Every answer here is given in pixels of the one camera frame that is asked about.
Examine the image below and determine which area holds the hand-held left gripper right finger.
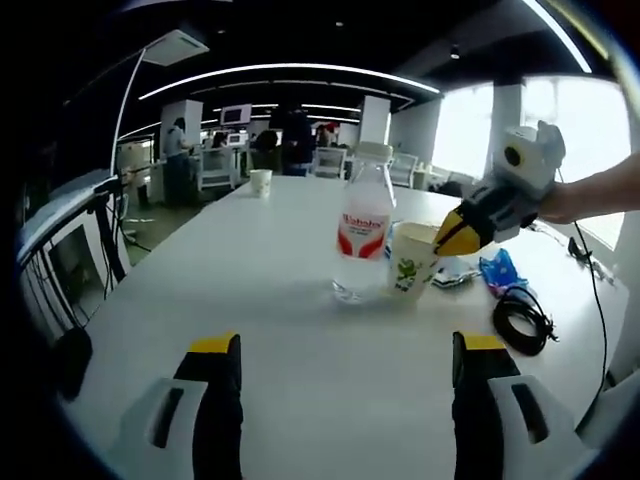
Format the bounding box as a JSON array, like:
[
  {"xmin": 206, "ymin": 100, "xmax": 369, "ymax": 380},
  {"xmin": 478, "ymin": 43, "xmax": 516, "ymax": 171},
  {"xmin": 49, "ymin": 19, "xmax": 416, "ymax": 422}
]
[{"xmin": 452, "ymin": 330, "xmax": 587, "ymax": 480}]

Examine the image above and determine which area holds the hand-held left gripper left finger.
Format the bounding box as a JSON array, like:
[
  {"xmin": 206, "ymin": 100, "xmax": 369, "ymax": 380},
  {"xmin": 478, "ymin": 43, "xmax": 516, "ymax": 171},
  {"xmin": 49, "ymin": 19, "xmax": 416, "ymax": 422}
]
[{"xmin": 118, "ymin": 330, "xmax": 245, "ymax": 480}]

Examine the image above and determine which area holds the blue tissue packet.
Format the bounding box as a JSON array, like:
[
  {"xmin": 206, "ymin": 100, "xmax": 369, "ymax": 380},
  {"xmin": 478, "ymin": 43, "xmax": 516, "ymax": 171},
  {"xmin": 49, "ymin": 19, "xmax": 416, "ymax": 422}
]
[{"xmin": 478, "ymin": 248, "xmax": 530, "ymax": 300}]

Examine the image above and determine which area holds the green print paper cup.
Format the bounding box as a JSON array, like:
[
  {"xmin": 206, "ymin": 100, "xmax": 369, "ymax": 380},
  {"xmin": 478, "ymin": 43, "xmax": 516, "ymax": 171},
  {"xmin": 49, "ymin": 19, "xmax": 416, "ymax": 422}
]
[{"xmin": 382, "ymin": 221, "xmax": 444, "ymax": 307}]

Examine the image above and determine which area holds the clear plastic water bottle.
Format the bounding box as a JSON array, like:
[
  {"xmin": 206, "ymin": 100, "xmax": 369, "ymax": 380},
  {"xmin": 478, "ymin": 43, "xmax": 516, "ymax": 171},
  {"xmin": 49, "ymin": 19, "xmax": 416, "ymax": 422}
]
[{"xmin": 331, "ymin": 141, "xmax": 399, "ymax": 306}]

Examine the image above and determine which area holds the plain white paper cup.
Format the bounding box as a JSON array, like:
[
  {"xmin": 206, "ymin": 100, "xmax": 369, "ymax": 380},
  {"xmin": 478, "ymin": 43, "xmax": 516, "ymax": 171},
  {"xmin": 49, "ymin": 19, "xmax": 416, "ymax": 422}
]
[{"xmin": 248, "ymin": 168, "xmax": 274, "ymax": 201}]

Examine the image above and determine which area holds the person's right hand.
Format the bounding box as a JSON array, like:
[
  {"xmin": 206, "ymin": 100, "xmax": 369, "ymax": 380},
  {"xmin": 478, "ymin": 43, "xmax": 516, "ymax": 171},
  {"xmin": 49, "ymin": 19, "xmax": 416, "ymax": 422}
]
[{"xmin": 538, "ymin": 175, "xmax": 597, "ymax": 225}]

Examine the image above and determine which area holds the white office chair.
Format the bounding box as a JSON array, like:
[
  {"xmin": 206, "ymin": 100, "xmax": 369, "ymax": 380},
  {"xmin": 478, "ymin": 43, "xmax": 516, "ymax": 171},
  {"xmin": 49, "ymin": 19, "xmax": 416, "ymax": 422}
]
[
  {"xmin": 311, "ymin": 146, "xmax": 347, "ymax": 180},
  {"xmin": 393, "ymin": 152, "xmax": 420, "ymax": 190},
  {"xmin": 198, "ymin": 146, "xmax": 237, "ymax": 192}
]

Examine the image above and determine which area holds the black clip stand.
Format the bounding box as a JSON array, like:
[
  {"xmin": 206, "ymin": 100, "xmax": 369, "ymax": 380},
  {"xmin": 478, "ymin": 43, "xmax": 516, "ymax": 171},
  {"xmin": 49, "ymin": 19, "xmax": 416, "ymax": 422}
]
[{"xmin": 566, "ymin": 236, "xmax": 592, "ymax": 262}]

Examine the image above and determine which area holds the white table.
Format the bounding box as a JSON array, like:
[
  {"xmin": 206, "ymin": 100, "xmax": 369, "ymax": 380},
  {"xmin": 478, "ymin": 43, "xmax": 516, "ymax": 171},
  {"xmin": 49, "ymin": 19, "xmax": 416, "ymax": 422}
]
[{"xmin": 53, "ymin": 174, "xmax": 632, "ymax": 480}]

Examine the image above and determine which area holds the white side desk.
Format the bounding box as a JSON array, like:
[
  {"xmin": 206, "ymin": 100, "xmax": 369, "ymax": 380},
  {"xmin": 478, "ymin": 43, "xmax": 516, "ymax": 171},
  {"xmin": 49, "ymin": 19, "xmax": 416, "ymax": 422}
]
[{"xmin": 14, "ymin": 172, "xmax": 132, "ymax": 346}]

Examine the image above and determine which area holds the white floor lamp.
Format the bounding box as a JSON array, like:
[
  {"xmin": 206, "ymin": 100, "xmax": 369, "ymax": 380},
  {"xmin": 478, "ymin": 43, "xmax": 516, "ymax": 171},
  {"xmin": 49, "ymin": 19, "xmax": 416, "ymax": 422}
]
[{"xmin": 108, "ymin": 28, "xmax": 210, "ymax": 184}]

